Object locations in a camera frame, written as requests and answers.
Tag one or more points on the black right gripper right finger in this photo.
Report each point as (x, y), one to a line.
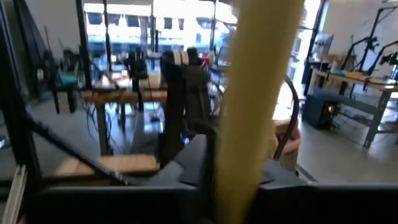
(280, 175)

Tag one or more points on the black background robot arm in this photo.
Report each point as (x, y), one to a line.
(136, 68)
(370, 53)

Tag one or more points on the silver metal frame bracket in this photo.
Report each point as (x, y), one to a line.
(12, 193)

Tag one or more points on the black aluminium rig frame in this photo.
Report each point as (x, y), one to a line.
(18, 124)

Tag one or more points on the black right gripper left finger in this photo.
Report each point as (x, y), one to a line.
(192, 165)

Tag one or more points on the black computer tower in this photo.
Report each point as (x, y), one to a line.
(317, 112)

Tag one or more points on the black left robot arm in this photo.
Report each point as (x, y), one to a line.
(174, 109)

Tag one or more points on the wooden workbench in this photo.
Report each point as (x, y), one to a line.
(357, 79)
(124, 96)

